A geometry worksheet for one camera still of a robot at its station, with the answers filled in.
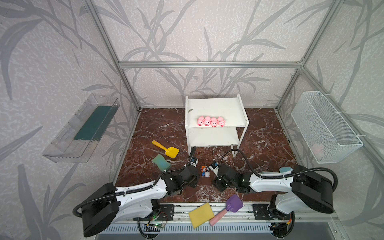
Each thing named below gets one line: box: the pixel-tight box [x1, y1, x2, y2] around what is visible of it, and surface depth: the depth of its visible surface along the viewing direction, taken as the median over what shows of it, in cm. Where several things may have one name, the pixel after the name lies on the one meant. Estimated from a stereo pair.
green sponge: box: [151, 154, 172, 172], surface depth 92 cm
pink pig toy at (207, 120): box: [204, 115, 212, 127], surface depth 69 cm
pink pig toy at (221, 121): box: [217, 116, 226, 127], surface depth 68 cm
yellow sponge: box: [188, 202, 215, 229], surface depth 73 cm
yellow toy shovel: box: [152, 140, 180, 159], surface depth 98 cm
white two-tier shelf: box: [185, 94, 250, 158], surface depth 76 cm
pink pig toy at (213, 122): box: [210, 116, 218, 128], surface depth 68 cm
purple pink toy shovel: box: [209, 194, 244, 227], surface depth 76 cm
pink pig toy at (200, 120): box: [197, 115, 205, 127], surface depth 69 cm
